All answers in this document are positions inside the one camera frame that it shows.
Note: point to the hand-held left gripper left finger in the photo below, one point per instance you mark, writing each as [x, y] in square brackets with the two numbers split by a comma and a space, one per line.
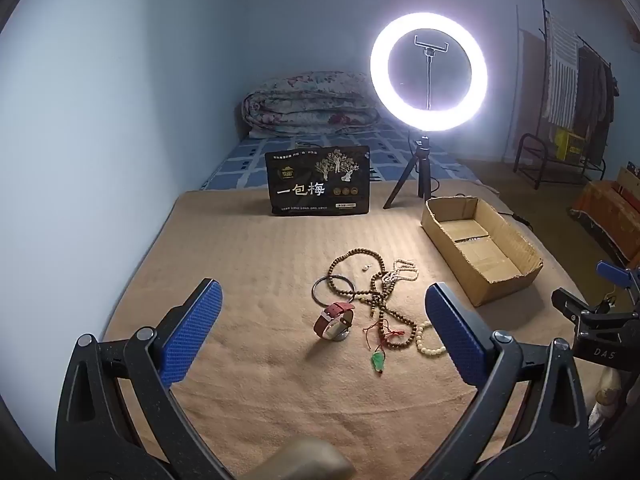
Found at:
[192, 330]

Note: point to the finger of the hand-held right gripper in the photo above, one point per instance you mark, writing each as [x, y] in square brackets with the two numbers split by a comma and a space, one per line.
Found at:
[575, 305]
[616, 273]

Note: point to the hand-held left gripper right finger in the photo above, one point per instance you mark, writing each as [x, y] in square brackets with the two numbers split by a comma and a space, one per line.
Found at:
[457, 330]

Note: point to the cardboard box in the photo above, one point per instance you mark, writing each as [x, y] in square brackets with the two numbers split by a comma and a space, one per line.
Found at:
[500, 285]

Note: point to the thin black bangle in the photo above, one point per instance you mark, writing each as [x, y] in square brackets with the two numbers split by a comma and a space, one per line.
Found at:
[313, 292]

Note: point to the orange cloth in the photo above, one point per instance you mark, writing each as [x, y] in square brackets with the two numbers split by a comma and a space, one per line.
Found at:
[610, 210]

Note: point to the tan cardboard carton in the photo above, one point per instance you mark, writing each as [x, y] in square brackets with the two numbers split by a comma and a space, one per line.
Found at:
[629, 180]

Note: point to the yellow box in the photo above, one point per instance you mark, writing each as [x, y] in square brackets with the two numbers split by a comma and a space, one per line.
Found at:
[570, 142]

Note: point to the low black metal rack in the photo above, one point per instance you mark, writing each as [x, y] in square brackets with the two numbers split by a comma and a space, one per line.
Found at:
[525, 140]

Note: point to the black mini tripod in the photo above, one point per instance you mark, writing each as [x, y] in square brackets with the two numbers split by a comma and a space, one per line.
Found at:
[424, 160]

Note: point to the blue checked bedsheet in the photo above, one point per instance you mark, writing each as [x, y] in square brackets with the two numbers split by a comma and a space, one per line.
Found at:
[235, 160]

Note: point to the black snack bag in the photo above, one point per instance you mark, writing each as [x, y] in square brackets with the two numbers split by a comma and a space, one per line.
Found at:
[300, 190]

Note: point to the dark hanging clothes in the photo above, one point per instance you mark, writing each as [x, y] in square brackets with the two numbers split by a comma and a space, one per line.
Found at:
[595, 90]

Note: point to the striped white towel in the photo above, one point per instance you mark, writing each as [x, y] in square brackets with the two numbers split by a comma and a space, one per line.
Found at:
[562, 70]

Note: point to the folded floral quilt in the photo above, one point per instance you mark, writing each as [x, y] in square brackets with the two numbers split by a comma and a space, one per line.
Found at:
[300, 105]

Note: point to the black clothes rack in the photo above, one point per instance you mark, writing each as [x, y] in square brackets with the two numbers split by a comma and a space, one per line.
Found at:
[541, 10]

